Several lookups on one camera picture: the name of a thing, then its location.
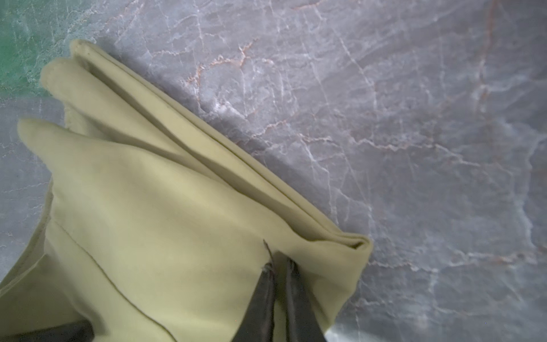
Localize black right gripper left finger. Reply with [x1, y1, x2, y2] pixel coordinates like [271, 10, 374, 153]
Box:
[232, 262, 276, 342]

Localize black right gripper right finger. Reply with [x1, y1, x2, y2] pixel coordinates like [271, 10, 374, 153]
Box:
[286, 258, 326, 342]

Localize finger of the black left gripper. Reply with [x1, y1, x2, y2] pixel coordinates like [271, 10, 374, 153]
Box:
[12, 321, 94, 342]

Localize olive khaki skirt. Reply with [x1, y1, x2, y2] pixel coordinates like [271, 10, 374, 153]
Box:
[1, 40, 373, 341]

